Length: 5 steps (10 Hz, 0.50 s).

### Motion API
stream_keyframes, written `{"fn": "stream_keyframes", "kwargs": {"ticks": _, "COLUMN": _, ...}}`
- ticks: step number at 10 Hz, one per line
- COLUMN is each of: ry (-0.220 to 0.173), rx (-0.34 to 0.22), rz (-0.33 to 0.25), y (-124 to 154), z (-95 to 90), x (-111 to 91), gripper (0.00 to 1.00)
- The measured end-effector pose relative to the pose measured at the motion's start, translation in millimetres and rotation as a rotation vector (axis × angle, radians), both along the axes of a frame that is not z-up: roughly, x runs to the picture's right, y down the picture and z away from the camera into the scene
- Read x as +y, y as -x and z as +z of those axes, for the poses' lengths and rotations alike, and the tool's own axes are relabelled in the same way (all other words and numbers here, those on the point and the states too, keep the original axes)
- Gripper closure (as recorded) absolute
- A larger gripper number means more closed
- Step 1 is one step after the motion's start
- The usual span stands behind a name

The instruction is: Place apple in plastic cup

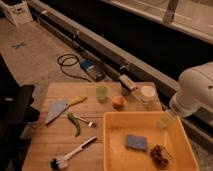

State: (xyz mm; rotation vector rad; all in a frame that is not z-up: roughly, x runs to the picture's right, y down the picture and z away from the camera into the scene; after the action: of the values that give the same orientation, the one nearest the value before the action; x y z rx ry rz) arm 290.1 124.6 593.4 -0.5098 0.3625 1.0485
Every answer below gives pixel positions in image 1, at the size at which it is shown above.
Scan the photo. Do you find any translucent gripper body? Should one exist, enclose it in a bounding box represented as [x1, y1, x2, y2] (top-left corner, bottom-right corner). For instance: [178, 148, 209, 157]
[157, 109, 176, 129]

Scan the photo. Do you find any orange apple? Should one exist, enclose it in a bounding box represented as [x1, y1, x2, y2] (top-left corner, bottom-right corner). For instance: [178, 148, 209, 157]
[112, 96, 124, 110]

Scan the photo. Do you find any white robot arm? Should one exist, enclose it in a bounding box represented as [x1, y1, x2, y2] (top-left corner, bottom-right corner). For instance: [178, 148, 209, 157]
[157, 62, 213, 129]

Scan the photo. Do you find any green plastic cup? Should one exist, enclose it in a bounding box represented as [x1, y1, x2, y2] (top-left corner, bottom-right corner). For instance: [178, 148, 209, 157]
[96, 86, 107, 103]

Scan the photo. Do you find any white round container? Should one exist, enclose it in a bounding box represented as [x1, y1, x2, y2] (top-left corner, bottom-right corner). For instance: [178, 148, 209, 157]
[140, 85, 156, 108]

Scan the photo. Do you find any brown scrubber ball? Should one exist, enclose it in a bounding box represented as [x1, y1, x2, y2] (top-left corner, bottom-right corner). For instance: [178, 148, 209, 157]
[150, 145, 169, 169]

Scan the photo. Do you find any blue sponge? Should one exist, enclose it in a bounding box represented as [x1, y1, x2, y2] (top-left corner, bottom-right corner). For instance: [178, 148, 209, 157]
[125, 135, 147, 151]

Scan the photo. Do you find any yellow plastic bin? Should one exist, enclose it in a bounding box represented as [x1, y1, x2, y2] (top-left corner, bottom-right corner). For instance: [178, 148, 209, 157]
[103, 111, 199, 171]

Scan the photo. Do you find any small beige device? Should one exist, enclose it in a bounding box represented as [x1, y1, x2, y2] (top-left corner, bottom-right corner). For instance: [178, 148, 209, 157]
[119, 74, 137, 91]

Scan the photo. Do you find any blue electronic box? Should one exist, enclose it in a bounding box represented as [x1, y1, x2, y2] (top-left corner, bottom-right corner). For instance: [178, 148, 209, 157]
[80, 59, 105, 82]

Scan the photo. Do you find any white dish brush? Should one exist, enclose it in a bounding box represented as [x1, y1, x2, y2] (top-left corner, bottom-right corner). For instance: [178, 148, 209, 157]
[50, 136, 97, 170]

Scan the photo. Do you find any black chair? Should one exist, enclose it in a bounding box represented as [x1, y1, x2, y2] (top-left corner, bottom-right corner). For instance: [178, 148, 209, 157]
[0, 54, 40, 171]

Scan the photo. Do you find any white storage box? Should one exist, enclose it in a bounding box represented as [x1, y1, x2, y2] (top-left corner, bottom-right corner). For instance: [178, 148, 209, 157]
[0, 0, 33, 27]

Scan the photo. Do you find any green handled peeler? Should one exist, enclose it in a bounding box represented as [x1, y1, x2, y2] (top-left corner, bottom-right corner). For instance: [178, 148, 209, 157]
[67, 113, 97, 137]

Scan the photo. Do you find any yellow handled scraper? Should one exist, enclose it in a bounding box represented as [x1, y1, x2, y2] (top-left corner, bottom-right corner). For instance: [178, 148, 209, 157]
[45, 96, 87, 125]

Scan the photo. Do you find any black cable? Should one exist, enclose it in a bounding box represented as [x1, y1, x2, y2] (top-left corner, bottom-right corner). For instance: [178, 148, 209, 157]
[56, 53, 94, 83]

